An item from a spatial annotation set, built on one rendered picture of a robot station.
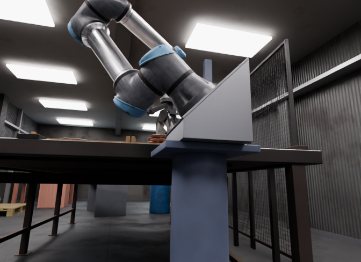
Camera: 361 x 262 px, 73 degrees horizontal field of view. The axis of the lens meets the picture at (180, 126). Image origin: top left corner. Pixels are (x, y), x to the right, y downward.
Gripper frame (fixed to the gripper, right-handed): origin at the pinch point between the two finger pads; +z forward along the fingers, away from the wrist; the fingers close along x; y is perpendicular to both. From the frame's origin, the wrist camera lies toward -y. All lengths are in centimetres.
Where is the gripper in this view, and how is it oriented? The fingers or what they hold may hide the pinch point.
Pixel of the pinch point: (163, 137)
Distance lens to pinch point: 126.0
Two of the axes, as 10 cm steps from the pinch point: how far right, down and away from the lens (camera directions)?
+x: -6.5, 1.6, 7.5
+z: -0.2, 9.7, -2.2
